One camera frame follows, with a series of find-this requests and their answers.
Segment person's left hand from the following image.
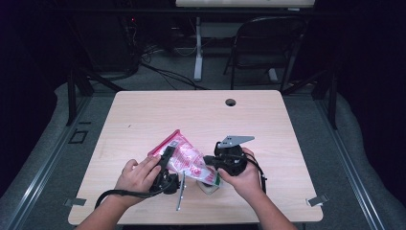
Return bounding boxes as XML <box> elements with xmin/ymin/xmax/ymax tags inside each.
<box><xmin>114</xmin><ymin>154</ymin><xmax>164</xmax><ymax>206</ymax></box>

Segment black metal stand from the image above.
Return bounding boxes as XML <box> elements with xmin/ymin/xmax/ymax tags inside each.
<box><xmin>281</xmin><ymin>66</ymin><xmax>340</xmax><ymax>130</ymax></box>
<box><xmin>64</xmin><ymin>61</ymin><xmax>126</xmax><ymax>127</ymax></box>

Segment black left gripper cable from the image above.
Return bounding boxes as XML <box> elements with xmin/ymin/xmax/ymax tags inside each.
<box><xmin>94</xmin><ymin>181</ymin><xmax>180</xmax><ymax>211</ymax></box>

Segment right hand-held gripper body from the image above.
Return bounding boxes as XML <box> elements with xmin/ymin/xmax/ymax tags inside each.
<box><xmin>214</xmin><ymin>135</ymin><xmax>256</xmax><ymax>177</ymax></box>

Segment black folding chair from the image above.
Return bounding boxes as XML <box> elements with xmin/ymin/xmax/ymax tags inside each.
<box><xmin>222</xmin><ymin>15</ymin><xmax>308</xmax><ymax>93</ymax></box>

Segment white desk with leg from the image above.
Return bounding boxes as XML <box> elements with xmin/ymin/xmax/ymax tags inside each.
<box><xmin>174</xmin><ymin>0</ymin><xmax>316</xmax><ymax>82</ymax></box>

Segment grey tape strip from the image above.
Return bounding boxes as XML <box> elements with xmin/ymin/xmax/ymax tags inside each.
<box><xmin>305</xmin><ymin>194</ymin><xmax>329</xmax><ymax>208</ymax></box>
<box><xmin>62</xmin><ymin>197</ymin><xmax>88</xmax><ymax>208</ymax></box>

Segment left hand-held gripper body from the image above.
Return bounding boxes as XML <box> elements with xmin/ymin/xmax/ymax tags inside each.
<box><xmin>149</xmin><ymin>169</ymin><xmax>187</xmax><ymax>212</ymax></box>

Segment person's right hand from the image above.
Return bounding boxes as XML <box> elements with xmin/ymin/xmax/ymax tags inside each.
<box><xmin>217</xmin><ymin>148</ymin><xmax>266</xmax><ymax>201</ymax></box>

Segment clear glass jar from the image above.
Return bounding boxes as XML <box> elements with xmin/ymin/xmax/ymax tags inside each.
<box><xmin>195</xmin><ymin>180</ymin><xmax>222</xmax><ymax>196</ymax></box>

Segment black floor cables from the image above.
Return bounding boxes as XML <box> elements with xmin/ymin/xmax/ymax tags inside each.
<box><xmin>140</xmin><ymin>44</ymin><xmax>209</xmax><ymax>91</ymax></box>

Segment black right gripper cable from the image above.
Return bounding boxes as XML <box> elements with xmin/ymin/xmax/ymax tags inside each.
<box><xmin>251</xmin><ymin>158</ymin><xmax>268</xmax><ymax>195</ymax></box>

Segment aluminium floor rail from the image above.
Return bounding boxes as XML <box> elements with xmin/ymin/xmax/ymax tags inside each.
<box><xmin>314</xmin><ymin>97</ymin><xmax>387</xmax><ymax>230</ymax></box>
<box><xmin>3</xmin><ymin>95</ymin><xmax>92</xmax><ymax>230</ymax></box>

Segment pink printed plastic bag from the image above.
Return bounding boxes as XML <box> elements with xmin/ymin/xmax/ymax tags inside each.
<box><xmin>147</xmin><ymin>128</ymin><xmax>223</xmax><ymax>188</ymax></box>

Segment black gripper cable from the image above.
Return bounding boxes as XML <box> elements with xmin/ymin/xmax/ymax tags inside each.
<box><xmin>94</xmin><ymin>181</ymin><xmax>180</xmax><ymax>211</ymax></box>
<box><xmin>251</xmin><ymin>158</ymin><xmax>268</xmax><ymax>195</ymax></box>

